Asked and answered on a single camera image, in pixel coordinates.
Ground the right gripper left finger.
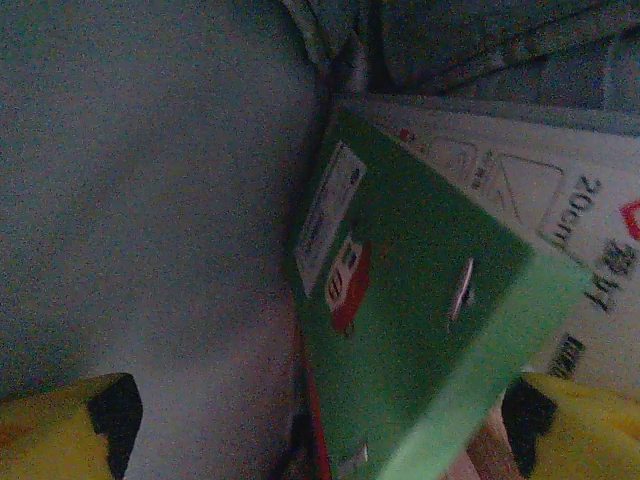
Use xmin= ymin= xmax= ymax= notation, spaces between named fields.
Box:
xmin=0 ymin=372 xmax=144 ymax=480

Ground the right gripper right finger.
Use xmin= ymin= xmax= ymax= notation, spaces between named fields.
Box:
xmin=502 ymin=372 xmax=640 ymax=480

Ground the green notebook with house picture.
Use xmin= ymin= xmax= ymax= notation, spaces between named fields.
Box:
xmin=284 ymin=104 xmax=594 ymax=480

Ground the navy blue backpack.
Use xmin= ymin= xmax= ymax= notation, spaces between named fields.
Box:
xmin=0 ymin=0 xmax=640 ymax=480

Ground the long white ruler package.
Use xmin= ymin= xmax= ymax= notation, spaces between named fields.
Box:
xmin=359 ymin=94 xmax=640 ymax=396

